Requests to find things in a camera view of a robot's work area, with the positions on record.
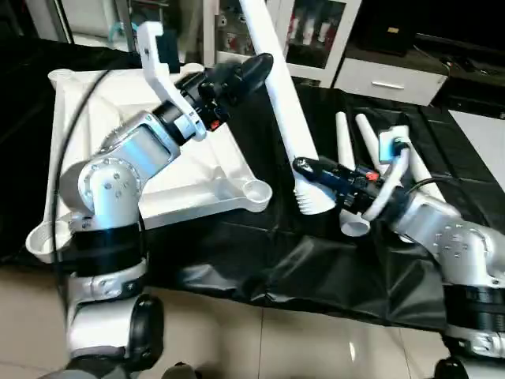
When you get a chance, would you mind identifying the white plastic table leg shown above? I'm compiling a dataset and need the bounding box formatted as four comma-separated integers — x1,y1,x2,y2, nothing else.
238,0,337,217
390,125,432,184
354,114,384,168
335,112,372,238

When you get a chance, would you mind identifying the white plastic children's table top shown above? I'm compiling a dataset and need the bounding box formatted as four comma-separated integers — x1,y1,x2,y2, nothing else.
26,63,274,262

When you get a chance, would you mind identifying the white glass door cabinet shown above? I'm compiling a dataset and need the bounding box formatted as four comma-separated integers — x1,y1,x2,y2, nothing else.
204,0,362,88

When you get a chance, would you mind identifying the black plastic work mat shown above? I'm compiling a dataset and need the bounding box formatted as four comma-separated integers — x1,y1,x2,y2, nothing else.
0,39,505,332

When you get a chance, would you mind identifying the white low drawer unit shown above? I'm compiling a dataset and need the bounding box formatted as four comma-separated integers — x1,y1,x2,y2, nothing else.
335,57,447,107

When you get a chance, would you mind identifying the white side table board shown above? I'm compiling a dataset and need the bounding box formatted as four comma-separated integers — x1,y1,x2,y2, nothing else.
450,109,505,190

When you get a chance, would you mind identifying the black box with yellow label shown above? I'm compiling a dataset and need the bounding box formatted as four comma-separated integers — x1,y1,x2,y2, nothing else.
353,0,421,58

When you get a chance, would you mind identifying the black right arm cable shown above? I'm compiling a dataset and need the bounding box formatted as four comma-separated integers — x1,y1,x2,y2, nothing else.
371,162,447,208

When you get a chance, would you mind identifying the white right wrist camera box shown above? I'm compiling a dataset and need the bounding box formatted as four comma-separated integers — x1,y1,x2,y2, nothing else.
376,125,413,223

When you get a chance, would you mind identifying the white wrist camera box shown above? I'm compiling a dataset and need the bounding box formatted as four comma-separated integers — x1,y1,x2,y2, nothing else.
376,125,413,223
135,21,195,144

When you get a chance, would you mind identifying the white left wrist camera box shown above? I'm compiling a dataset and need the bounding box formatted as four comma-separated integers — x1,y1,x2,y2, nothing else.
135,21,195,144

